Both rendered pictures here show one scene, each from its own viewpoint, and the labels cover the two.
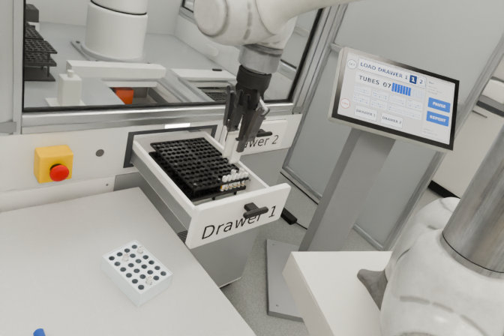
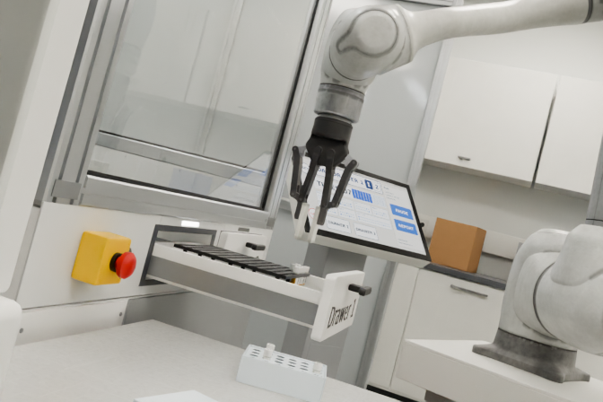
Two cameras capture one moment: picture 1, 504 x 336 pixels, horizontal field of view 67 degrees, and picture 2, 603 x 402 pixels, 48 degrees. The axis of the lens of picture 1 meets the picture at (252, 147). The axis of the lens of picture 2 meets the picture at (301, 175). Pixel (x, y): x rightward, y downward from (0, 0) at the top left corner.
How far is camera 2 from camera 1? 0.81 m
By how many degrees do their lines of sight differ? 38
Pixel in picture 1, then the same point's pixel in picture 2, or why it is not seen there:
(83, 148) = not seen: hidden behind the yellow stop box
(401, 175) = not seen: hidden behind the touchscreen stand
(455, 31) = (363, 144)
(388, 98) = (353, 206)
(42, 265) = (172, 381)
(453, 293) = not seen: outside the picture
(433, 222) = (547, 246)
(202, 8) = (369, 29)
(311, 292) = (461, 362)
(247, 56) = (337, 101)
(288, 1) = (430, 29)
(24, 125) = (83, 192)
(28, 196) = (53, 322)
